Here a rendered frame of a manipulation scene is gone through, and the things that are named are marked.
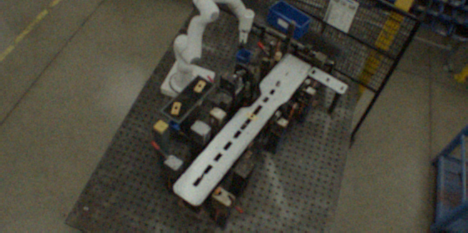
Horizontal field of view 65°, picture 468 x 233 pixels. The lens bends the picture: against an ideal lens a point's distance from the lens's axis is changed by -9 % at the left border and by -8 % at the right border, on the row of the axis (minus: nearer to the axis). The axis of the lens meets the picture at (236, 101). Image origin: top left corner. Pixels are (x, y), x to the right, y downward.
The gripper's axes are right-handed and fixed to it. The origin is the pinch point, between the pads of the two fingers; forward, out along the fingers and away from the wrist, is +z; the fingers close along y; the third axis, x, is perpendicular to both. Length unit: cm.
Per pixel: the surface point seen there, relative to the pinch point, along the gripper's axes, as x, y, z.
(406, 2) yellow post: -103, -4, -68
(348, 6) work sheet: -72, 11, -43
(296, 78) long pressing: -40, -33, -6
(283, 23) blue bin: -30.3, 13.5, -13.7
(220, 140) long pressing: 11, -89, -7
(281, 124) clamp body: -26, -76, -11
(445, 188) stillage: -201, -74, 70
